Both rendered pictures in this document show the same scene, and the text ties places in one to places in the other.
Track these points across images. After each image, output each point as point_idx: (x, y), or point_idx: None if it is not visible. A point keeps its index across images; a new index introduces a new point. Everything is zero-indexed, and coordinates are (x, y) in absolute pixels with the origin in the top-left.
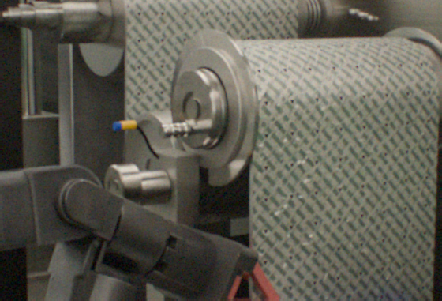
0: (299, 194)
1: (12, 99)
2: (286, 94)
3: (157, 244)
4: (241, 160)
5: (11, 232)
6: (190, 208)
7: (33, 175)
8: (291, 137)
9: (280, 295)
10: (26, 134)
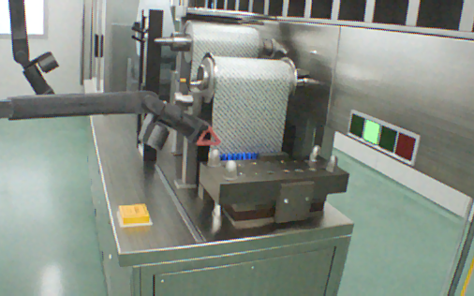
0: (230, 109)
1: (156, 67)
2: (229, 76)
3: (175, 118)
4: (211, 96)
5: (127, 109)
6: (198, 109)
7: (136, 93)
8: (229, 90)
9: (221, 140)
10: (176, 79)
